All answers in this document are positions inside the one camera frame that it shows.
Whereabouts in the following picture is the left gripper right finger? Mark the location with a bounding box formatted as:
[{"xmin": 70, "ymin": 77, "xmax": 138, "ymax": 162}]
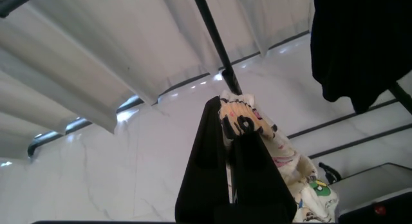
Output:
[{"xmin": 229, "ymin": 130, "xmax": 297, "ymax": 223}]

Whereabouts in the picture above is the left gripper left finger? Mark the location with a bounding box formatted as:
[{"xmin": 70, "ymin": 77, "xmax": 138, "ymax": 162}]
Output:
[{"xmin": 175, "ymin": 95, "xmax": 231, "ymax": 223}]

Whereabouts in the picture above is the cream printed garment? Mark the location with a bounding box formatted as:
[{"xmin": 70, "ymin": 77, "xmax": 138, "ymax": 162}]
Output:
[{"xmin": 218, "ymin": 89, "xmax": 340, "ymax": 223}]

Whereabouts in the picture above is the black garment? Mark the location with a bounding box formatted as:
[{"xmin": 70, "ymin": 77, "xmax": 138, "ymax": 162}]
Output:
[{"xmin": 310, "ymin": 0, "xmax": 412, "ymax": 115}]

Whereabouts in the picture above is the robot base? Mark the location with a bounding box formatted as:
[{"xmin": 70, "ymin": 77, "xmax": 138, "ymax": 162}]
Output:
[{"xmin": 327, "ymin": 162, "xmax": 412, "ymax": 224}]

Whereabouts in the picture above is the black clothes rack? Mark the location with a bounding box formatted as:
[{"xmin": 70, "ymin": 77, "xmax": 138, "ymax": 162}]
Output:
[{"xmin": 0, "ymin": 0, "xmax": 412, "ymax": 160}]

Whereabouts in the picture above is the white curtain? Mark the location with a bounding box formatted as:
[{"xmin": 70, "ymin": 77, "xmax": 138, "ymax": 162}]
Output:
[{"xmin": 0, "ymin": 0, "xmax": 315, "ymax": 161}]

